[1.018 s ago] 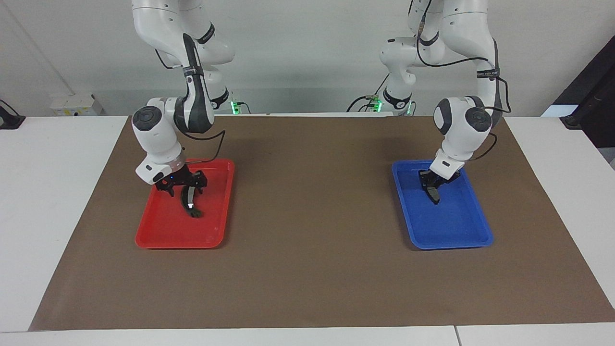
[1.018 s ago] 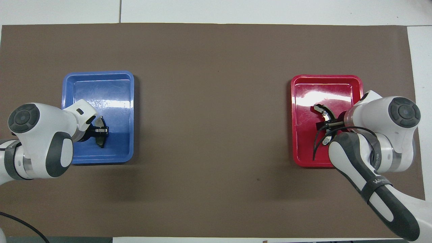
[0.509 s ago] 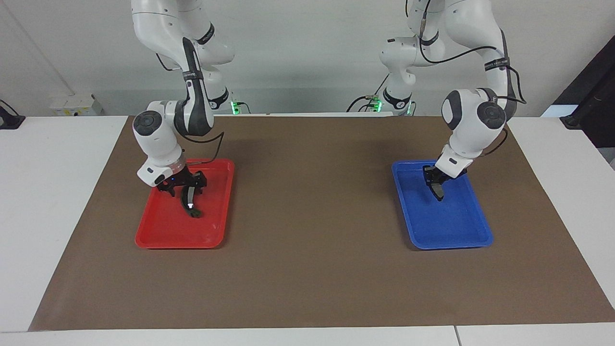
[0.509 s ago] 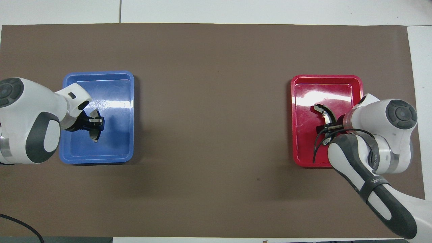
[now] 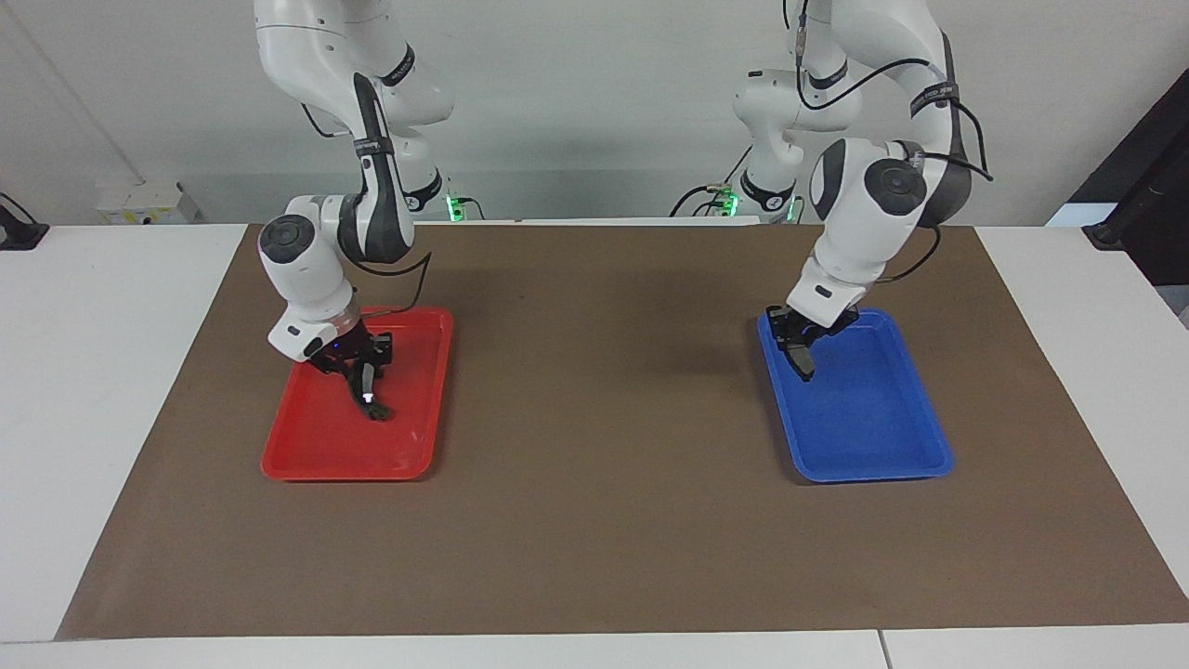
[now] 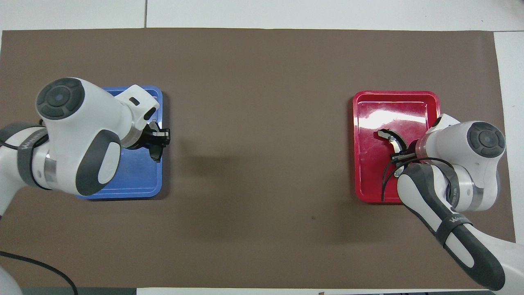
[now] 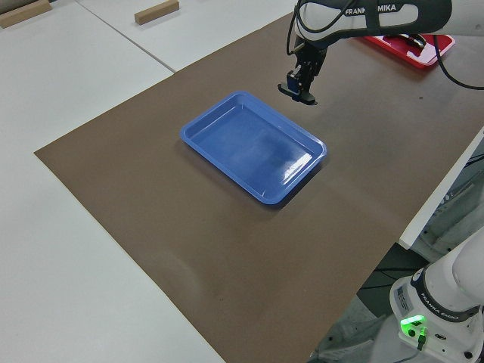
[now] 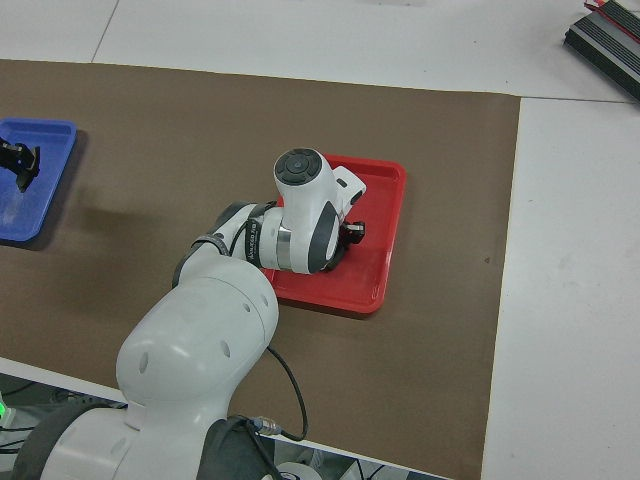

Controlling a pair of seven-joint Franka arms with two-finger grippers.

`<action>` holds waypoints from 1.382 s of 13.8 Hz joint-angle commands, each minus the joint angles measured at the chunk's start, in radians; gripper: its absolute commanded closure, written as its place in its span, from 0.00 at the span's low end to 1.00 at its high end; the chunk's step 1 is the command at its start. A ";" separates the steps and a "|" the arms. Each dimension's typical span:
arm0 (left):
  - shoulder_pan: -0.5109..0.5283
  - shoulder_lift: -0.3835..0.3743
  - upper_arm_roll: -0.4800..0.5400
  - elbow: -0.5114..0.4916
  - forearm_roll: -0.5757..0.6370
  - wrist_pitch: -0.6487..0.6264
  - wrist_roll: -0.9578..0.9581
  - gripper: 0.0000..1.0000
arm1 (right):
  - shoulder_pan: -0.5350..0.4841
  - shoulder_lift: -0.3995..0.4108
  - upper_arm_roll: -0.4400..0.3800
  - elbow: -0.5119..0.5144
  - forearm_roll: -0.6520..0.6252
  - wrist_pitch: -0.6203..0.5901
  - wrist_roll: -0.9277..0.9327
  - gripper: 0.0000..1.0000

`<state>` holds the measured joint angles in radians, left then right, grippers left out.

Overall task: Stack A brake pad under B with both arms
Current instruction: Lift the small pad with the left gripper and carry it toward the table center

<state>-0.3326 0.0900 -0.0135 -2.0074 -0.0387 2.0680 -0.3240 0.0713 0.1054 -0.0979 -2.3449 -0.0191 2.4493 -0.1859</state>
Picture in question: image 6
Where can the brown table mat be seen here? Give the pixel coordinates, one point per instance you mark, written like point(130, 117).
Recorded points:
point(262, 123)

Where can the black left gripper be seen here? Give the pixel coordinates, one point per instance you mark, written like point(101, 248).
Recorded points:
point(153, 139)

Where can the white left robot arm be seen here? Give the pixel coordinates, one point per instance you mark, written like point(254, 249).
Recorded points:
point(82, 123)

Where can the long curved brake pad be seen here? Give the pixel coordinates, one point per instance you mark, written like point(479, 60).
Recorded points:
point(396, 141)

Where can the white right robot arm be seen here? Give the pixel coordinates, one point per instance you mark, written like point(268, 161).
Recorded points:
point(462, 155)

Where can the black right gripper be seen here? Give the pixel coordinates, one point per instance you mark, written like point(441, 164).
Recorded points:
point(403, 156)

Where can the red plastic tray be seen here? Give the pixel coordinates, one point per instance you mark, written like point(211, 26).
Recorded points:
point(372, 180)

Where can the blue plastic tray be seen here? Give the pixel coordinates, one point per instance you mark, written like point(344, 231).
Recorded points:
point(143, 180)

